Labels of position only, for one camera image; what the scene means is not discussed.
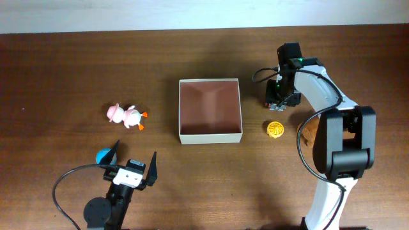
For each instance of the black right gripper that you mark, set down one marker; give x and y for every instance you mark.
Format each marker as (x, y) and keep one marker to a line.
(294, 99)

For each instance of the beige box maroon interior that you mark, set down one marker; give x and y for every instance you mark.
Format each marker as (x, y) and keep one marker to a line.
(209, 111)

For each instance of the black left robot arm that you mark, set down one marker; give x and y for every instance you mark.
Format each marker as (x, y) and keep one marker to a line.
(109, 212)

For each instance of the pink white duck toy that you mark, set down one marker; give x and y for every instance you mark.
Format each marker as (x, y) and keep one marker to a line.
(130, 117)

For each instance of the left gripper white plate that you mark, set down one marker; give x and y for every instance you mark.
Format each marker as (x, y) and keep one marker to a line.
(108, 174)

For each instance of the brown plush toy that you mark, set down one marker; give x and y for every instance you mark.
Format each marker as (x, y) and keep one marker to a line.
(308, 133)

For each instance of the blue ball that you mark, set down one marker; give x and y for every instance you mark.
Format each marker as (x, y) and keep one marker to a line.
(106, 156)

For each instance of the yellow round toy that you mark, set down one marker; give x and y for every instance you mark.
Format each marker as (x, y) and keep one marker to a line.
(275, 129)

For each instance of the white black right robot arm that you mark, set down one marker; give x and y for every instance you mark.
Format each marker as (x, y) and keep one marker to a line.
(344, 141)

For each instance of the grey orange toy car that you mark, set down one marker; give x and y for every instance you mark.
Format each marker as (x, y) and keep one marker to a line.
(275, 107)

